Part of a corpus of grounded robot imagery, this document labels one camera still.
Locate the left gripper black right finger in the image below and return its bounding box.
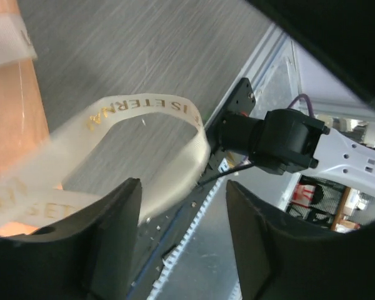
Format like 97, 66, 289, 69
226, 181, 375, 300

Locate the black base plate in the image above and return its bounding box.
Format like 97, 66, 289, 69
197, 77, 256, 188

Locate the cream ribbon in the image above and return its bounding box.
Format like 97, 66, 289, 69
0, 12, 212, 231

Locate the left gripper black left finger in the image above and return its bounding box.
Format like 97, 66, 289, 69
0, 178, 142, 299

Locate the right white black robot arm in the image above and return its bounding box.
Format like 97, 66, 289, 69
216, 109, 375, 197

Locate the slotted white cable duct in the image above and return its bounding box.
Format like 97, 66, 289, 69
147, 178, 238, 299

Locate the kraft wrapping paper sheet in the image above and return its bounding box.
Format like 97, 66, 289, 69
0, 0, 65, 237

